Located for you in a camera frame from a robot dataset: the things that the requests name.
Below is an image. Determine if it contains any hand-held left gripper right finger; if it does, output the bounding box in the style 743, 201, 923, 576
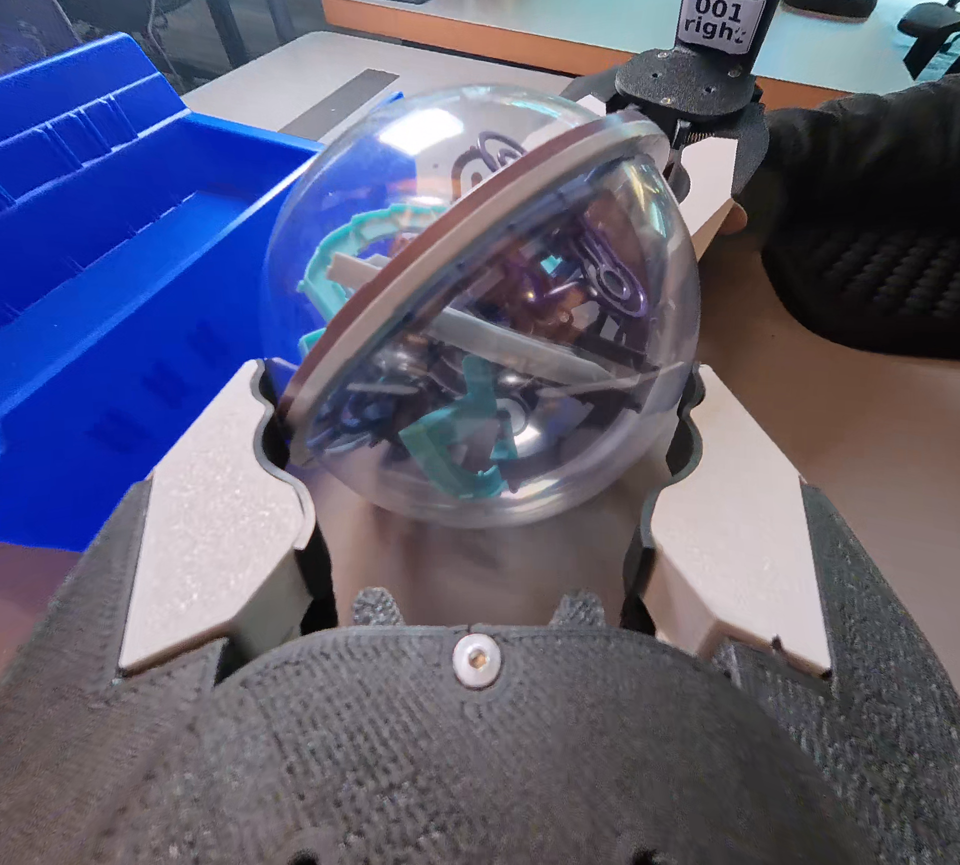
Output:
638, 363, 834, 679

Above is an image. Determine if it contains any person's right forearm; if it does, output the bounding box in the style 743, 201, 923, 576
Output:
743, 73, 960, 361

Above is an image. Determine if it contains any blue plastic bin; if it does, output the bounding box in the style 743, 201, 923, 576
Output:
0, 31, 409, 556

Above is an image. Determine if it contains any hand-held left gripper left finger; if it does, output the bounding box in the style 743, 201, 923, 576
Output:
117, 360, 339, 676

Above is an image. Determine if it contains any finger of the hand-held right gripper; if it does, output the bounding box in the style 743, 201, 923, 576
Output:
672, 130, 750, 245

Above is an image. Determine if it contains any clear maze ball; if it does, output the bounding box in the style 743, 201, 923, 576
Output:
261, 84, 705, 530

